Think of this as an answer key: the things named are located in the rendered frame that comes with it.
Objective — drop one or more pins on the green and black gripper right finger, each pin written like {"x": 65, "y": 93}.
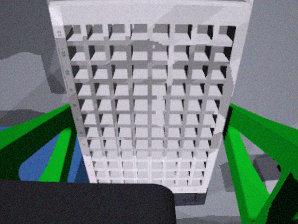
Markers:
{"x": 278, "y": 141}

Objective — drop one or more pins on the blue open-top bin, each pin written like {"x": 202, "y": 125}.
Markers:
{"x": 33, "y": 167}

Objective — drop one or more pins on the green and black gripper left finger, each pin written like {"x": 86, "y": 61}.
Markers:
{"x": 21, "y": 141}

